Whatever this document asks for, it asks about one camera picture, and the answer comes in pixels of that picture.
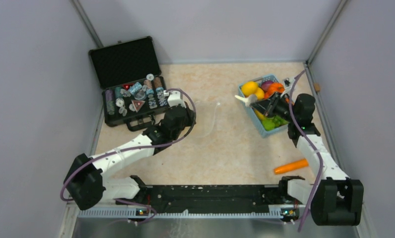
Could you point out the clear dotted zip bag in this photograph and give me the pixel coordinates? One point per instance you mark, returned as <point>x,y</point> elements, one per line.
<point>205,121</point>

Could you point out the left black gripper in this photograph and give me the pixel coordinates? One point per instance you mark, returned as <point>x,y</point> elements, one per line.
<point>190,115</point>

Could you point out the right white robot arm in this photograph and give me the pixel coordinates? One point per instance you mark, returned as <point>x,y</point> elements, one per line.
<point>334,199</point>

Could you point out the yellow toy lemon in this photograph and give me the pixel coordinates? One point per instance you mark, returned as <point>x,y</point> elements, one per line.
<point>249,88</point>

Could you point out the purple toy onion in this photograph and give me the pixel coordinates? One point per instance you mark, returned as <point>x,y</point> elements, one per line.
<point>265,85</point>

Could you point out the blue perforated plastic basket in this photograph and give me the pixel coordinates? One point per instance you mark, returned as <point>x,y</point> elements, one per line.
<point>250,111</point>

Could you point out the black poker chip case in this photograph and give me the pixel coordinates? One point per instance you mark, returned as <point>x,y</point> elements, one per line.
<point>132,84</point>

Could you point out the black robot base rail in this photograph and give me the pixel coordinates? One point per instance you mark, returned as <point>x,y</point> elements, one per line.
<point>213,199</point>

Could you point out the green toy grapes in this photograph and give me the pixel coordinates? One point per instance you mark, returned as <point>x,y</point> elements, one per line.
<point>273,123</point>

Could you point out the yellow toy banana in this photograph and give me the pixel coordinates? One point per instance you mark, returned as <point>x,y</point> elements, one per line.
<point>259,115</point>

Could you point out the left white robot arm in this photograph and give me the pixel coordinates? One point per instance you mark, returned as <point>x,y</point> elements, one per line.
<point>89,180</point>

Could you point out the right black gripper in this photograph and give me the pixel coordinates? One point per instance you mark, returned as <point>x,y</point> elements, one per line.
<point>265,106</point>

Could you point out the orange toy carrot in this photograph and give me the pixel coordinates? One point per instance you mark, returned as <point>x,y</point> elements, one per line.
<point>291,166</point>

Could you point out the white toy garlic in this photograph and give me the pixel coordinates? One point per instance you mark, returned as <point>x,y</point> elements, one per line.
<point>248,101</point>

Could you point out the orange toy pumpkin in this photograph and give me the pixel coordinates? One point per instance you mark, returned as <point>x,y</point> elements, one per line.
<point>274,87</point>

